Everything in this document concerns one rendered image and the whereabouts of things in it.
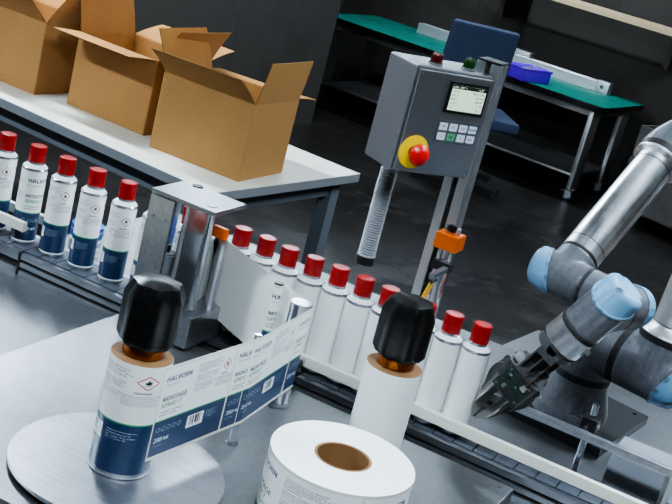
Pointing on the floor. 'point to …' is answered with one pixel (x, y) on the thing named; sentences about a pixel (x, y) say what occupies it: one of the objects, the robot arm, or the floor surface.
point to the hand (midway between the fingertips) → (480, 410)
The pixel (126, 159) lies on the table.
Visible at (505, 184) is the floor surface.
